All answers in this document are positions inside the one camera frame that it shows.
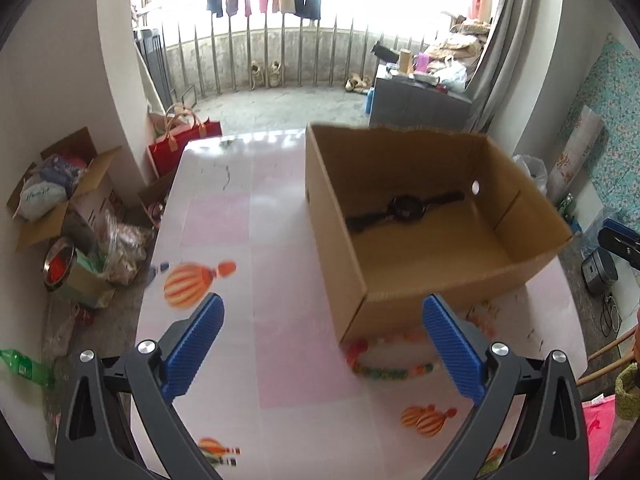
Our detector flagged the pink printed bag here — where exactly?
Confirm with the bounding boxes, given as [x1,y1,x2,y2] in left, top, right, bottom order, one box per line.
[582,394,619,479]

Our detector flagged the teal floral mat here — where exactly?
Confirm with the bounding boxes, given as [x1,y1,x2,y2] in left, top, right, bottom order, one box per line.
[587,35,640,222]

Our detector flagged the clear plastic bag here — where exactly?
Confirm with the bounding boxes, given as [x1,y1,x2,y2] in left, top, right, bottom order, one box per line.
[97,210,154,287]

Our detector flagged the white shopping bag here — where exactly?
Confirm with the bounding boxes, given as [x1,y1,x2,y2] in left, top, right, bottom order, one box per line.
[434,56,469,92]

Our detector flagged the wooden chair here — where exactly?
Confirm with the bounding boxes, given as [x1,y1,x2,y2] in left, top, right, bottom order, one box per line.
[575,327,640,387]

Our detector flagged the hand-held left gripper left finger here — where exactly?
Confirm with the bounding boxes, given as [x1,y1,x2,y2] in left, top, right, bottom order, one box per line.
[55,292,226,480]

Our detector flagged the grey rice cooker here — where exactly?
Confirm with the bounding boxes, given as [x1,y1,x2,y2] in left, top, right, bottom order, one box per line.
[581,247,621,295]

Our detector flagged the small brown cardboard box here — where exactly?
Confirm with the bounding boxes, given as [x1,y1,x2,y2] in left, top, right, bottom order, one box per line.
[137,170,177,228]

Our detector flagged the white printed plastic bag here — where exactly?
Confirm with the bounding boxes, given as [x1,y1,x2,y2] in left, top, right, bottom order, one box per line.
[19,179,69,222]

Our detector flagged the floral paper roll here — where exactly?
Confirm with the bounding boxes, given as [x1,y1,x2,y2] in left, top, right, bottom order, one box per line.
[547,105,606,207]

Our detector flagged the pile of bedding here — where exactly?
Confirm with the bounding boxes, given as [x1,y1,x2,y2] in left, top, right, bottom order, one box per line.
[425,7,494,62]

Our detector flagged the crumpled white plastic bag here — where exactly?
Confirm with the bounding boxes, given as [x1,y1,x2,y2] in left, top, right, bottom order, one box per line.
[42,305,82,357]

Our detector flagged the grey curtain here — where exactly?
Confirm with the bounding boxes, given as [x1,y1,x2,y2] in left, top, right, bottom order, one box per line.
[465,0,566,133]

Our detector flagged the person's right forearm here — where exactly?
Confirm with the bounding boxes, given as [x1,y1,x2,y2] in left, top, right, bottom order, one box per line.
[614,364,640,420]

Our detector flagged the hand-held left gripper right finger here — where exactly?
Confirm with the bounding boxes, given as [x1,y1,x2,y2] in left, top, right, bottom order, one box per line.
[421,294,591,480]

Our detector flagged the red gift bag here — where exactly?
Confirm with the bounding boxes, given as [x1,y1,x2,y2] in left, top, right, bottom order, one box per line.
[148,104,222,177]

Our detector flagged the metal bowl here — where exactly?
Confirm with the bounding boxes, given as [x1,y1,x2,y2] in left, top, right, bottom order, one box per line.
[42,237,77,292]

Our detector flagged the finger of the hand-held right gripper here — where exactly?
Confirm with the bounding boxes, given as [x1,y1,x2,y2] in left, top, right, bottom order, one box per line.
[599,217,640,271]

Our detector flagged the grey cabinet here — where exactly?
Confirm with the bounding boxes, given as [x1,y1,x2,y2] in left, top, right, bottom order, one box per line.
[369,64,473,131]

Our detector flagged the black folded rack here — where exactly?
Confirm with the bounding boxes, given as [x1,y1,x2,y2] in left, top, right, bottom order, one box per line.
[134,27,174,112]

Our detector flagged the black wrist watch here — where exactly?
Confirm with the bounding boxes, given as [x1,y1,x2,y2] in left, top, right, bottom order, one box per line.
[345,191,466,233]

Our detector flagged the pale green carton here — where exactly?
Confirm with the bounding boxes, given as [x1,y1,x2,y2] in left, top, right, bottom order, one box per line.
[64,250,117,309]

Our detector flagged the metal window railing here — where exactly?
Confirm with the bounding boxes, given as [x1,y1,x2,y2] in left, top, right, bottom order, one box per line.
[132,14,491,97]

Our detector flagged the multicolour bead bracelet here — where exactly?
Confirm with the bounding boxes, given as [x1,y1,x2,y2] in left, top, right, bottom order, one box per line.
[344,332,438,382]

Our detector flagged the green plastic bottle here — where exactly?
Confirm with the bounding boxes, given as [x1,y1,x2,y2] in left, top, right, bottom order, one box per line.
[0,349,56,388]

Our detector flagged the pair of beige sandals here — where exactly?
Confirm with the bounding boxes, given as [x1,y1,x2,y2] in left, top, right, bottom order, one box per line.
[343,73,374,94]

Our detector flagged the cardboard box of clothes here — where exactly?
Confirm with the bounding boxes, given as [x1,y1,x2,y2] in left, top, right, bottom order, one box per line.
[6,127,123,253]

